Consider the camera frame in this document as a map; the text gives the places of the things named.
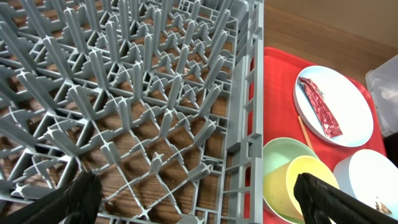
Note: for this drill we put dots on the light blue plate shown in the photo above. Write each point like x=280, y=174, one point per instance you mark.
x=345, y=101

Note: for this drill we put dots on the yellow plastic cup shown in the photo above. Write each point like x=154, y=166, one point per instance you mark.
x=278, y=186

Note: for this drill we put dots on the red foil wrapper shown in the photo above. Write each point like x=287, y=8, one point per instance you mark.
x=328, y=122

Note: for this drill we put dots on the wooden chopstick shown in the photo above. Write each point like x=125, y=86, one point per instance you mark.
x=305, y=134

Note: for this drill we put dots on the light blue bowl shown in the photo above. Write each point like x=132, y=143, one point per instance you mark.
x=371, y=178

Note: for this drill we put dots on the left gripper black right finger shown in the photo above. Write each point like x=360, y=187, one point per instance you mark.
x=322, y=203

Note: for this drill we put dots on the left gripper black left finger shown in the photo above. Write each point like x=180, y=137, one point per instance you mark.
x=80, y=201

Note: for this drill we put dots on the grey plastic dishwasher rack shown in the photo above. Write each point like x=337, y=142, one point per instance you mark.
x=160, y=99

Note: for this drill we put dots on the clear plastic waste bin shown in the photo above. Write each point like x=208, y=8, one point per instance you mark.
x=382, y=85

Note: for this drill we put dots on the mint green bowl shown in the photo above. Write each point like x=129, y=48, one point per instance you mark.
x=276, y=153

